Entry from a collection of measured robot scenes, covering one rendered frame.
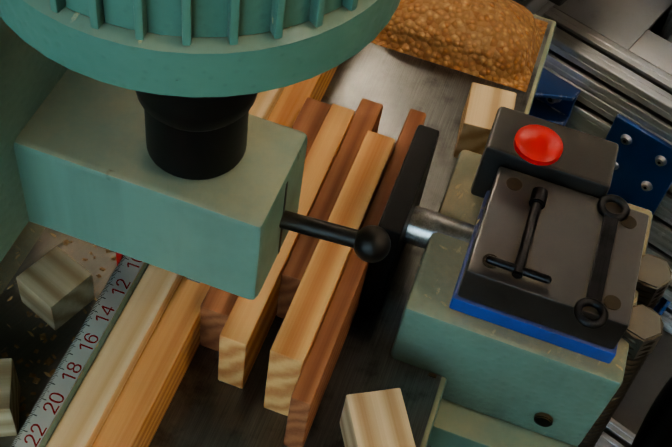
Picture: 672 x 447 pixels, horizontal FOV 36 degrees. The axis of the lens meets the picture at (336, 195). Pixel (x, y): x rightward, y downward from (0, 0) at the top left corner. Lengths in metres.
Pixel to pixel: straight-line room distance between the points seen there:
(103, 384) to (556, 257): 0.27
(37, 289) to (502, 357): 0.34
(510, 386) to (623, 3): 0.67
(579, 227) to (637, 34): 0.60
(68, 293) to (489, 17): 0.39
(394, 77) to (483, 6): 0.09
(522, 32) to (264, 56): 0.51
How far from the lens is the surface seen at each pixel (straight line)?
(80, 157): 0.53
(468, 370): 0.65
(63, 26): 0.37
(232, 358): 0.62
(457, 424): 0.69
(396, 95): 0.81
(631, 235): 0.64
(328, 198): 0.67
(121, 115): 0.55
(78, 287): 0.77
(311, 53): 0.38
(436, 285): 0.63
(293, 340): 0.58
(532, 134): 0.63
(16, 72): 0.52
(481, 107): 0.76
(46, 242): 0.83
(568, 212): 0.63
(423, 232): 0.65
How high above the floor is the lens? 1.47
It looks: 51 degrees down
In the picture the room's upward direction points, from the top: 10 degrees clockwise
